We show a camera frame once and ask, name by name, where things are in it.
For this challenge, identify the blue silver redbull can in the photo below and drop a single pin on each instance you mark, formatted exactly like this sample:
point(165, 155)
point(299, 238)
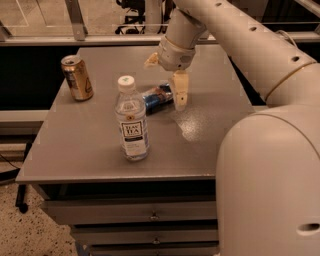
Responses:
point(157, 97)

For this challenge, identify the black office chair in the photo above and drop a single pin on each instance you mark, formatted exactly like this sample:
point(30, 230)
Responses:
point(134, 19)

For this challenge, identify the black stand leg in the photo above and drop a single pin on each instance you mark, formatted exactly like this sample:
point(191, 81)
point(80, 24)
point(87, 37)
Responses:
point(20, 198)

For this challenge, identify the grey drawer cabinet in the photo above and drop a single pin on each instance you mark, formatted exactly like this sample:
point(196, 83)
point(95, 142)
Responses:
point(137, 188)

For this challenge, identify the metal window railing frame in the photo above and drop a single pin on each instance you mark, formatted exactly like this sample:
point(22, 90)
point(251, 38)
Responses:
point(93, 22)

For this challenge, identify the clear plastic tea bottle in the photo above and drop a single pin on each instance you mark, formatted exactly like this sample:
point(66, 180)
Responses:
point(130, 111)

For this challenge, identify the gold beverage can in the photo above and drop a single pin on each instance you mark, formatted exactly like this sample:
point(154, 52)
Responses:
point(75, 72)

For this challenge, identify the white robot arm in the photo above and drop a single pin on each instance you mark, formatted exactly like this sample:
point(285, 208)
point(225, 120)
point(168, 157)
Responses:
point(268, 165)

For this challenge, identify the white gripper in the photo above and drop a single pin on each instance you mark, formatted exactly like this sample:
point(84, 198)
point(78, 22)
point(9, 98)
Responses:
point(175, 56)

